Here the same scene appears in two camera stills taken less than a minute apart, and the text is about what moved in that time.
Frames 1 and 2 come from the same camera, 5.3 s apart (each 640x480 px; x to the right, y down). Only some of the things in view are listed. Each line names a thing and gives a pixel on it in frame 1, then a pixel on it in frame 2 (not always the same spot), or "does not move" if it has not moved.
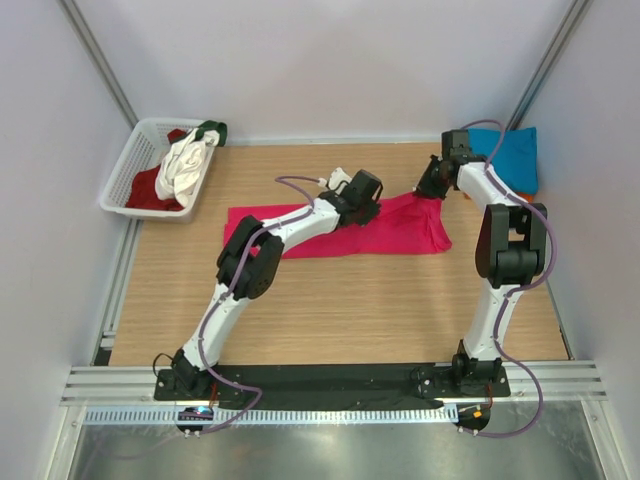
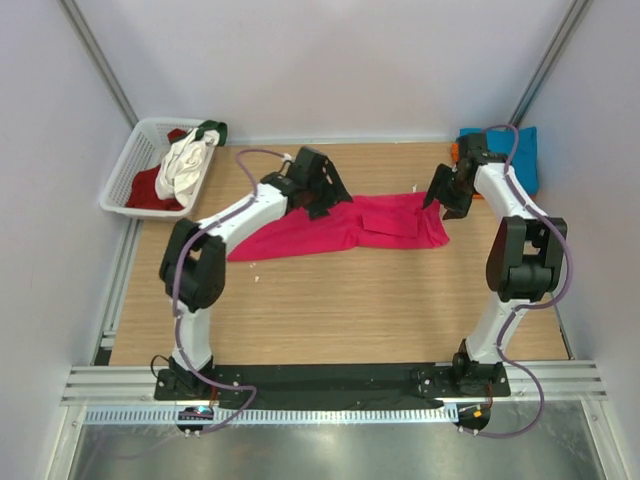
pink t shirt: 410,222 does not move
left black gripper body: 367,212 → 313,187
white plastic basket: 149,147 does not move
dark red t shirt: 143,193 does not move
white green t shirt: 184,165 does not move
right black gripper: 424,187 → 436,187
